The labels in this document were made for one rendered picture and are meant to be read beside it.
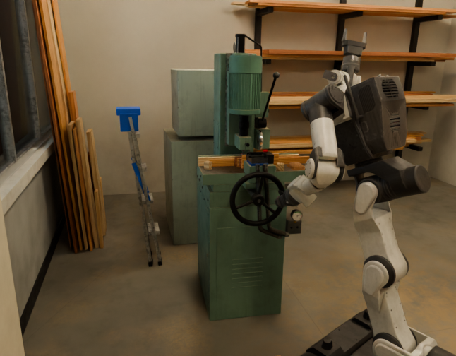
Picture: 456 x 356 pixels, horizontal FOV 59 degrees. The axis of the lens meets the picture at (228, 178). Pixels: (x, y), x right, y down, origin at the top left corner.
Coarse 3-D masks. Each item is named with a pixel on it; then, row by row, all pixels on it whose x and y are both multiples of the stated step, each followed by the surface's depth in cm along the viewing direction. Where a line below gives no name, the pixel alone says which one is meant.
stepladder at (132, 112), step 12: (120, 108) 269; (132, 108) 270; (120, 120) 266; (132, 120) 268; (132, 132) 269; (132, 144) 272; (132, 156) 275; (144, 168) 281; (144, 180) 280; (144, 192) 282; (144, 216) 288; (144, 228) 290; (156, 228) 299; (156, 240) 293; (156, 252) 296
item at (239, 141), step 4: (236, 136) 228; (240, 136) 224; (244, 136) 224; (248, 136) 224; (236, 140) 228; (240, 140) 221; (244, 140) 221; (248, 140) 222; (236, 144) 229; (240, 144) 222; (244, 144) 222; (240, 148) 222; (244, 148) 223; (248, 148) 223
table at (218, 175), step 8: (200, 168) 222; (216, 168) 223; (224, 168) 223; (232, 168) 223; (240, 168) 224; (288, 168) 225; (200, 176) 218; (208, 176) 211; (216, 176) 212; (224, 176) 213; (232, 176) 214; (240, 176) 215; (280, 176) 219; (288, 176) 220; (296, 176) 221; (208, 184) 213; (216, 184) 213; (248, 184) 207; (264, 184) 208; (272, 184) 209
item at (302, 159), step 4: (296, 156) 236; (300, 156) 236; (304, 156) 237; (308, 156) 237; (212, 160) 225; (216, 160) 226; (220, 160) 226; (224, 160) 227; (228, 160) 227; (232, 160) 228; (280, 160) 233; (284, 160) 234; (288, 160) 234; (292, 160) 235; (296, 160) 235; (300, 160) 236; (304, 160) 236; (212, 164) 226; (216, 164) 226; (220, 164) 227; (224, 164) 227; (228, 164) 228; (232, 164) 228
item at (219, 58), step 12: (216, 60) 241; (216, 72) 242; (216, 84) 244; (216, 96) 246; (216, 108) 248; (216, 120) 249; (216, 132) 250; (252, 132) 245; (216, 144) 252; (252, 144) 247
